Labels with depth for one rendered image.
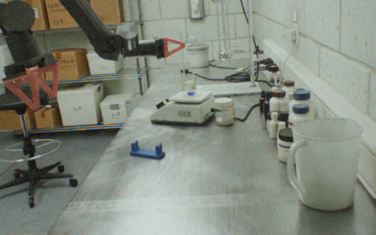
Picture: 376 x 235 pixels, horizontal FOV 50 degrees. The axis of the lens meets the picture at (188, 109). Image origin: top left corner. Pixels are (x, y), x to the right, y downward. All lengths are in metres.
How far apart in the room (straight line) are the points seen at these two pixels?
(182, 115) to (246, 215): 0.61
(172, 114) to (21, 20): 0.68
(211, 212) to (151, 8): 3.11
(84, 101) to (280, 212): 2.98
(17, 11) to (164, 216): 0.48
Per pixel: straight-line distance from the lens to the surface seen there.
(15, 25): 0.82
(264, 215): 0.81
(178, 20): 3.78
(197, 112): 1.31
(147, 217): 0.83
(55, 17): 3.67
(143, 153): 1.12
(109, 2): 3.51
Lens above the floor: 1.16
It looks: 16 degrees down
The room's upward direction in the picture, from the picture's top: 5 degrees counter-clockwise
